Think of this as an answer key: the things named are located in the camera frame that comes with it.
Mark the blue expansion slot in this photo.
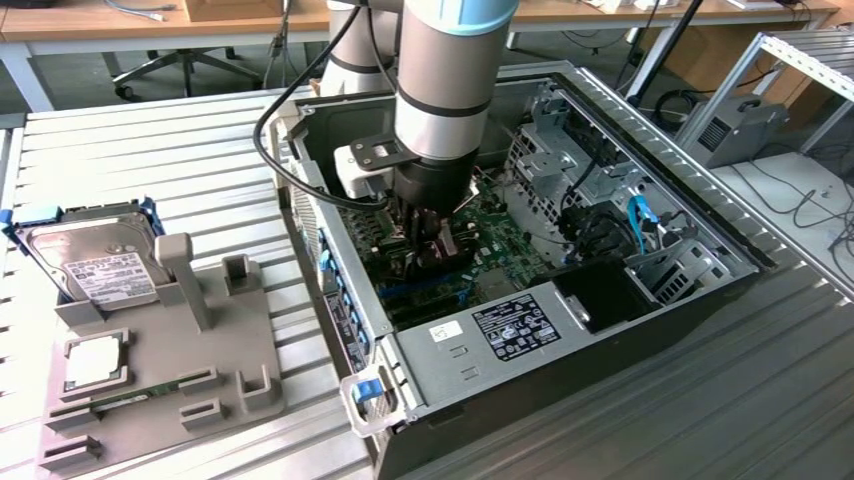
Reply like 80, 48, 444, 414
378, 272, 468, 298

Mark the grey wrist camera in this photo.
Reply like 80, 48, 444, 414
331, 135, 423, 200

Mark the black wire bundle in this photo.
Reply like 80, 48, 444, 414
558, 199, 633, 264

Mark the hard disk with blue caddy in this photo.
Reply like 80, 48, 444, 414
0, 196, 168, 309

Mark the grey parts rack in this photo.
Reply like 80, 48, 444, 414
36, 232, 288, 476

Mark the metal socket cover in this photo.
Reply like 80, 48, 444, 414
456, 168, 484, 217

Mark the brown box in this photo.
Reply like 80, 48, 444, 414
183, 0, 286, 24

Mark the aluminium frame slat table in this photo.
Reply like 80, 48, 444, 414
673, 27, 854, 156

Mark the silver CPU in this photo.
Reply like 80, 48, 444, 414
64, 338, 129, 392

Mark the grey power supply unit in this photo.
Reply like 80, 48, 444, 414
392, 282, 592, 409

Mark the open black PC case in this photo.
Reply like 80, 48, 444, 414
266, 59, 779, 480

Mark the green motherboard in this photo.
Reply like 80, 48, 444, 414
336, 167, 568, 334

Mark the blue wire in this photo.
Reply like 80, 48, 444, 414
626, 193, 654, 257

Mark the graphics card with metal bracket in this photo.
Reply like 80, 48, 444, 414
374, 219, 476, 294

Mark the black pole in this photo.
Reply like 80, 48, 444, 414
623, 0, 707, 106

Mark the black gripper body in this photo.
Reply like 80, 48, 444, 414
390, 153, 480, 217

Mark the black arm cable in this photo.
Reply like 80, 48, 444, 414
255, 0, 400, 211

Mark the office chair base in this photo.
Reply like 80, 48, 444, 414
109, 47, 266, 101

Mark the green RAM stick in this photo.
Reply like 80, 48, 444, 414
89, 382, 186, 414

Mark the black coiled cable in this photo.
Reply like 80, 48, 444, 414
653, 88, 701, 126

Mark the silver chipset heatsink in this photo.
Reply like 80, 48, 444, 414
476, 270, 526, 299

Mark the metal disk bay cage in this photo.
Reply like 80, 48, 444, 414
503, 84, 646, 261

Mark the grey control box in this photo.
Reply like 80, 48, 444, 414
693, 97, 793, 169

